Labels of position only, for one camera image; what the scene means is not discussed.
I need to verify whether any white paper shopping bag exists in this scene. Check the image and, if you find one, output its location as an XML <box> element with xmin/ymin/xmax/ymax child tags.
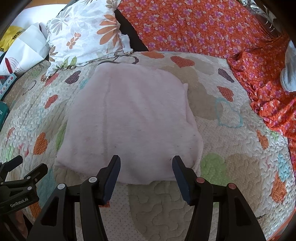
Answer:
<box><xmin>1</xmin><ymin>23</ymin><xmax>50</xmax><ymax>76</ymax></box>

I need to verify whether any pink garment with grey waistband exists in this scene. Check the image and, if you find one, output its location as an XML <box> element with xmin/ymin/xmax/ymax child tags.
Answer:
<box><xmin>55</xmin><ymin>63</ymin><xmax>203</xmax><ymax>184</ymax></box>

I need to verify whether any green packaged box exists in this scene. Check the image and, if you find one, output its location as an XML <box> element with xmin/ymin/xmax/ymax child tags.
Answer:
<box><xmin>0</xmin><ymin>101</ymin><xmax>10</xmax><ymax>130</ymax></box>

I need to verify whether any shapes-printed cardboard box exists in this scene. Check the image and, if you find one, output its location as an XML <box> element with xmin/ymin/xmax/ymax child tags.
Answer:
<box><xmin>0</xmin><ymin>73</ymin><xmax>17</xmax><ymax>99</ymax></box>

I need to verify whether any left hand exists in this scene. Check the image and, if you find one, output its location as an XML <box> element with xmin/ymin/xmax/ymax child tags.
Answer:
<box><xmin>9</xmin><ymin>210</ymin><xmax>28</xmax><ymax>239</ymax></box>

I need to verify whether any yellow plastic bag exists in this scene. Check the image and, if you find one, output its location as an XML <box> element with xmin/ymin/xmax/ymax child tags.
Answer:
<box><xmin>0</xmin><ymin>26</ymin><xmax>25</xmax><ymax>52</ymax></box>

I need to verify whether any orange floral blanket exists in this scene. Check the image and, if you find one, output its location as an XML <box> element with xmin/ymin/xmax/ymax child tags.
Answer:
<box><xmin>115</xmin><ymin>0</ymin><xmax>295</xmax><ymax>160</ymax></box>

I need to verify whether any grey white cloth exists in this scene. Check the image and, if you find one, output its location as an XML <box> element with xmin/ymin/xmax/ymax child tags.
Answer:
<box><xmin>280</xmin><ymin>40</ymin><xmax>296</xmax><ymax>92</ymax></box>

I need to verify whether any heart-patterned quilted bedspread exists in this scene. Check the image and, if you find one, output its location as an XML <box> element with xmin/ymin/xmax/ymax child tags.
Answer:
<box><xmin>1</xmin><ymin>52</ymin><xmax>295</xmax><ymax>240</ymax></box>

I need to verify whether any white floral pillow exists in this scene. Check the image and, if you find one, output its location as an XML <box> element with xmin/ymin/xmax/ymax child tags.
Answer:
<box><xmin>45</xmin><ymin>1</ymin><xmax>133</xmax><ymax>78</ymax></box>

